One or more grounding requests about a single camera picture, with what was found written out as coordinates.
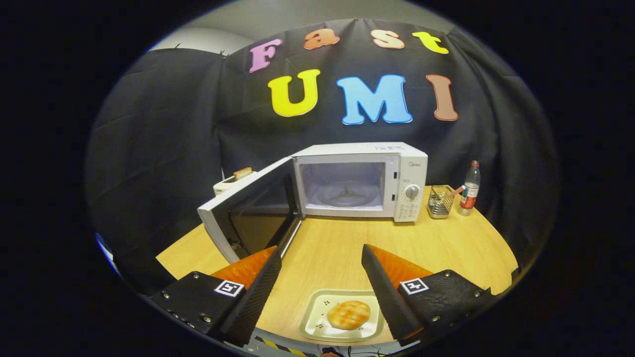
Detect cream square plate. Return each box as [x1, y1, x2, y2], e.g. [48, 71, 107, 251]
[299, 289, 385, 343]

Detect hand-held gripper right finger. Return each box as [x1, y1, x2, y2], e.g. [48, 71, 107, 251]
[361, 243, 497, 347]

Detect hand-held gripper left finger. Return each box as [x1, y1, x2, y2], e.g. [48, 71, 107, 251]
[149, 245, 283, 348]

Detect metal wire utensil holder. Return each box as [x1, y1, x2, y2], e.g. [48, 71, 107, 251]
[427, 184, 456, 219]

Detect clear plastic water bottle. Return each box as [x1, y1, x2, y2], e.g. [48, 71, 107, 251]
[457, 160, 481, 216]

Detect golden bread roll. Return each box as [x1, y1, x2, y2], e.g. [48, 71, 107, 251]
[327, 300, 372, 331]

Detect white toaster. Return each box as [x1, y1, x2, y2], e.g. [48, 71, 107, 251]
[213, 171, 258, 195]

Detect glass microwave turntable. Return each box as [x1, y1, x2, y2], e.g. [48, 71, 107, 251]
[317, 180, 379, 208]

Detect white microwave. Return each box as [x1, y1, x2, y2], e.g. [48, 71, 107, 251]
[197, 142, 429, 265]

